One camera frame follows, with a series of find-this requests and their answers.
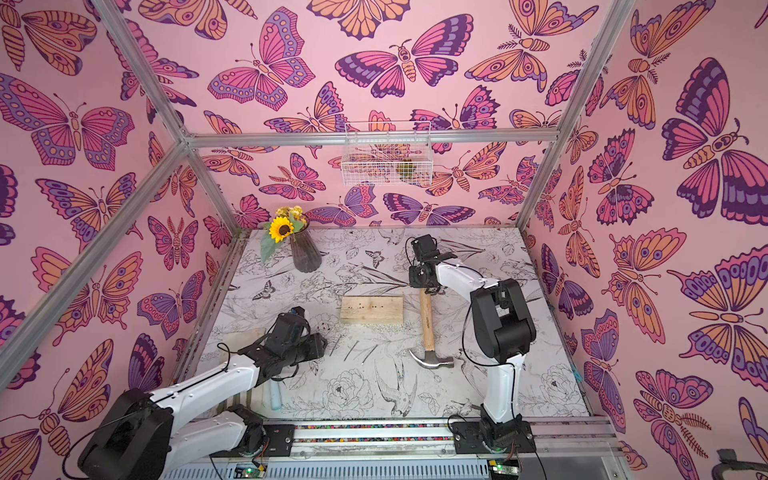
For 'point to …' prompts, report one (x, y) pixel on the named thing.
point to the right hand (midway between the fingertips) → (422, 276)
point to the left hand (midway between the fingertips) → (325, 340)
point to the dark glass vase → (305, 251)
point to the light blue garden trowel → (276, 402)
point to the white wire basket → (387, 154)
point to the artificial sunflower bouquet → (288, 220)
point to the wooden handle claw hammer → (431, 359)
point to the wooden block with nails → (375, 309)
